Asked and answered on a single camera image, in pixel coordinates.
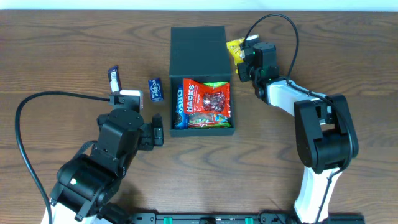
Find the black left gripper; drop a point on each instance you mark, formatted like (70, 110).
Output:
(149, 134)

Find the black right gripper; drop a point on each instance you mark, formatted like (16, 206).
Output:
(245, 66)

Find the blue Oreo cookie pack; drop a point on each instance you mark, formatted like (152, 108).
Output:
(181, 119)

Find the yellow Hacks candy bag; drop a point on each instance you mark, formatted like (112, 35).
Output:
(234, 48)

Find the blue Eclipse mints tin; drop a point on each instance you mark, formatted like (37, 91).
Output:
(156, 90)

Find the green Haribo worms bag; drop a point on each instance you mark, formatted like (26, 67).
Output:
(208, 121)

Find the red Hacks candy bag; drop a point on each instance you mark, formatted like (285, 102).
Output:
(206, 99)

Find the dark green box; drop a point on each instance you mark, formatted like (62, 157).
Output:
(201, 54)

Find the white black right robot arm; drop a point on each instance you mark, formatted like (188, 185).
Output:
(325, 137)

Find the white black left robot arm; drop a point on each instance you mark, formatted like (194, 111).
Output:
(87, 182)

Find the dark blue wafer bar wrapper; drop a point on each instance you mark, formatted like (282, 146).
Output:
(114, 79)

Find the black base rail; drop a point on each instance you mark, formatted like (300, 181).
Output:
(262, 217)

